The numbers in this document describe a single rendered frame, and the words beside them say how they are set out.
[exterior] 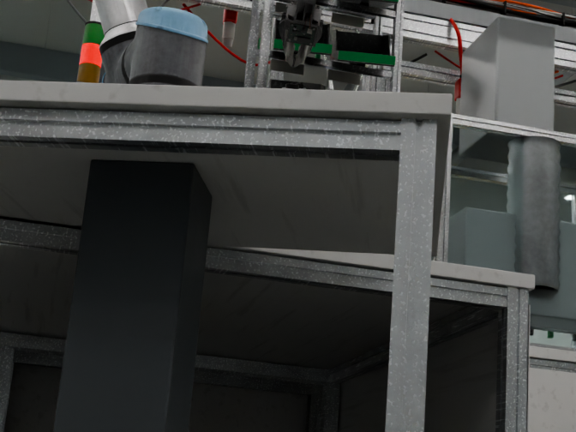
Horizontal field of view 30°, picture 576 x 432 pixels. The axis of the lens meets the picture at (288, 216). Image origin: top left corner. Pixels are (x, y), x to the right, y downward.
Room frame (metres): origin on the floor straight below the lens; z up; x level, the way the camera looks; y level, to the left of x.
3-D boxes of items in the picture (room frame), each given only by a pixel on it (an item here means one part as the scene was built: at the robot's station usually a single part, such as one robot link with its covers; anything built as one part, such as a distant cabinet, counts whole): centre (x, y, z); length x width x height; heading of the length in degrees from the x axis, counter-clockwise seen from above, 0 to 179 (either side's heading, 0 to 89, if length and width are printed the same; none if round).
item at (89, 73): (2.30, 0.48, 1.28); 0.05 x 0.05 x 0.05
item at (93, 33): (2.30, 0.48, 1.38); 0.05 x 0.05 x 0.05
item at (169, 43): (1.61, 0.22, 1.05); 0.13 x 0.12 x 0.14; 24
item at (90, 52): (2.30, 0.48, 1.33); 0.05 x 0.05 x 0.05
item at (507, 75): (3.21, -0.69, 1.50); 0.38 x 0.21 x 0.88; 13
